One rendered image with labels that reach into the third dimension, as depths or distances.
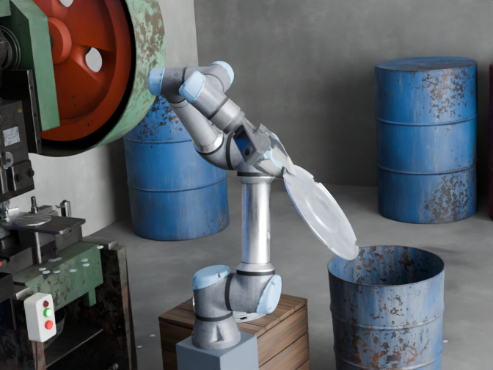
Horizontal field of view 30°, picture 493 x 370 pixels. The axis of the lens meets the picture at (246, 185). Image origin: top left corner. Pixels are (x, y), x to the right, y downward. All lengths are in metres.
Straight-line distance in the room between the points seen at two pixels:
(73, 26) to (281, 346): 1.34
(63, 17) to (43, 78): 0.29
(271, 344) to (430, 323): 0.56
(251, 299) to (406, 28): 3.40
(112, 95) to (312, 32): 3.02
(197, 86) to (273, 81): 3.96
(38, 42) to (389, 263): 1.53
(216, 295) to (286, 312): 0.59
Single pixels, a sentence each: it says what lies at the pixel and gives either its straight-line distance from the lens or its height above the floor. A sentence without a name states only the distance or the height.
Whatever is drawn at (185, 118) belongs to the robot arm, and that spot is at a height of 1.17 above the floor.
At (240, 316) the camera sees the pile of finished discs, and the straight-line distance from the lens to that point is 3.23.
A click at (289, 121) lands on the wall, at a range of 6.25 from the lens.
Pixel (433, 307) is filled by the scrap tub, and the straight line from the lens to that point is 3.28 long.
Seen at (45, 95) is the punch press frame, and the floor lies 1.17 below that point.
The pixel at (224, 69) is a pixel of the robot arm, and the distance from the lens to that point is 2.41.
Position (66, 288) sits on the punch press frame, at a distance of 3.14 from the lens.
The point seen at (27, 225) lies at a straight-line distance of 3.08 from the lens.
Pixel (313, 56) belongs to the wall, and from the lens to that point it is 6.10.
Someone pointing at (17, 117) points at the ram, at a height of 1.12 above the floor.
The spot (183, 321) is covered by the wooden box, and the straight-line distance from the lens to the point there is 3.29.
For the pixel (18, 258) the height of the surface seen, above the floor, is 0.69.
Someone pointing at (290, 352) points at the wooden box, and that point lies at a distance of 3.38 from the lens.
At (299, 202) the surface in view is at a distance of 2.27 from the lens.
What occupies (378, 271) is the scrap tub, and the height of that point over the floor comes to 0.37.
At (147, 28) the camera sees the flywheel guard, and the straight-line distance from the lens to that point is 3.15.
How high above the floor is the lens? 1.64
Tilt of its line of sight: 15 degrees down
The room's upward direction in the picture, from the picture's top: 4 degrees counter-clockwise
